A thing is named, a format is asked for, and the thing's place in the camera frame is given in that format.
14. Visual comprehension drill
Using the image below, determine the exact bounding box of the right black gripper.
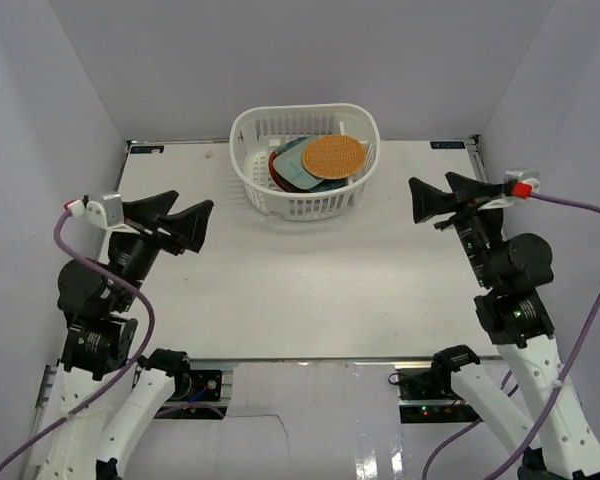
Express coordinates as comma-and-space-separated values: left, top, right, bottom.
407, 171, 504, 286

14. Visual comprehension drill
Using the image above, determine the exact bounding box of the teal scalloped round plate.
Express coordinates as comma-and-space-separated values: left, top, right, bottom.
274, 134, 349, 193

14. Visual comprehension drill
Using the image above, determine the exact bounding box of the brown rimmed beige round plate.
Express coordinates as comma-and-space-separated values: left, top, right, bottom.
268, 150, 302, 193

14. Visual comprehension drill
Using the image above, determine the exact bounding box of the woven bamboo round tray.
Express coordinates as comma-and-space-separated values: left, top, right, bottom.
302, 135, 366, 180

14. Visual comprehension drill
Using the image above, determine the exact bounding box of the light green divided square plate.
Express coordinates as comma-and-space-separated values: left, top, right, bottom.
273, 144, 323, 190

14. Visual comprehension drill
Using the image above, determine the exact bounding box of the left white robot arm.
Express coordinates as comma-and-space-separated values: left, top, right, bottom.
37, 190, 214, 479

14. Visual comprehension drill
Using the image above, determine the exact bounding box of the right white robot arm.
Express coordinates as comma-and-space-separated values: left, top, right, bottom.
409, 170, 600, 479

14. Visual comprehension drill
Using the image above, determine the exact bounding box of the right blue table label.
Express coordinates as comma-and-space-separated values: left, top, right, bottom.
429, 140, 466, 150

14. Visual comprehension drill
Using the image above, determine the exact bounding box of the blue table label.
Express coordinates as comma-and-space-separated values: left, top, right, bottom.
429, 140, 466, 150
129, 145, 164, 155

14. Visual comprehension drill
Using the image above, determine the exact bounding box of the left blue table label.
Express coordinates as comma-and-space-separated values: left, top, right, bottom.
129, 145, 164, 155

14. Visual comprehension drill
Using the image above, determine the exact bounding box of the white plastic dish basket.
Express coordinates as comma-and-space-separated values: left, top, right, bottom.
229, 103, 380, 222

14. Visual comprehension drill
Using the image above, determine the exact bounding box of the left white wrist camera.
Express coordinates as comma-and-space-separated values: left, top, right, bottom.
64, 192, 128, 232

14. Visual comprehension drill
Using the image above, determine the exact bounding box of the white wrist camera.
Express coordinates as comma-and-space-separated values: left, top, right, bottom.
479, 168, 540, 210
64, 192, 128, 232

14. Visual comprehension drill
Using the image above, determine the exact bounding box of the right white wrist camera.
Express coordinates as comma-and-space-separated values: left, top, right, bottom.
479, 168, 540, 210

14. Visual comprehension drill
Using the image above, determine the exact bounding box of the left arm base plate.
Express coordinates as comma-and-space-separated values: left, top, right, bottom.
169, 370, 223, 403

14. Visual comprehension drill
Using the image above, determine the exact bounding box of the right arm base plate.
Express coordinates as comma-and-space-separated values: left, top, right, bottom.
387, 369, 459, 401

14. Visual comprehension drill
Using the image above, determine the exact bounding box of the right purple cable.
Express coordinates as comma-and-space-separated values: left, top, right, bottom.
422, 192, 600, 480

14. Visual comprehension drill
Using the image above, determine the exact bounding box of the purple cable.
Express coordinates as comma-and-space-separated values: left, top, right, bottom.
422, 192, 600, 480
0, 202, 226, 480

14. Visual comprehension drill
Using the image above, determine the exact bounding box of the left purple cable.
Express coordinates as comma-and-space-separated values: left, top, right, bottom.
0, 202, 226, 480

